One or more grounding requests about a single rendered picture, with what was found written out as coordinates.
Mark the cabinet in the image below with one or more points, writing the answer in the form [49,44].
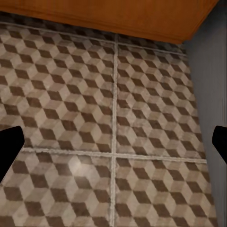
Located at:
[169,21]

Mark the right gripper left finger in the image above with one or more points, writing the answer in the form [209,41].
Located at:
[11,142]

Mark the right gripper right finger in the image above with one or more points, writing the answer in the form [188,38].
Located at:
[219,140]

